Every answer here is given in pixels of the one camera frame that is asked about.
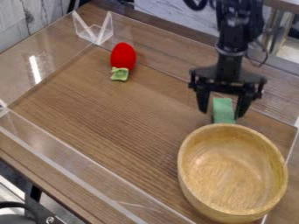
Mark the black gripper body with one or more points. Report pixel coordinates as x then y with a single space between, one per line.
206 78

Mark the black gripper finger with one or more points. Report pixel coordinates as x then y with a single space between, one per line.
204 99
245 100

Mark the green stick block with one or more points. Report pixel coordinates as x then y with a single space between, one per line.
224 112

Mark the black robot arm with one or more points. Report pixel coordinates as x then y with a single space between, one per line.
241 23

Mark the brown wooden bowl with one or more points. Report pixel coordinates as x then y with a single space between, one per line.
232 172

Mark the red plush strawberry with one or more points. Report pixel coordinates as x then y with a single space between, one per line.
124 61

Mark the clear acrylic tray wall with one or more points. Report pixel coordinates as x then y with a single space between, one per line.
97 140

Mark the clear acrylic corner bracket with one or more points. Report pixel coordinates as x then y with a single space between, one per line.
94 33

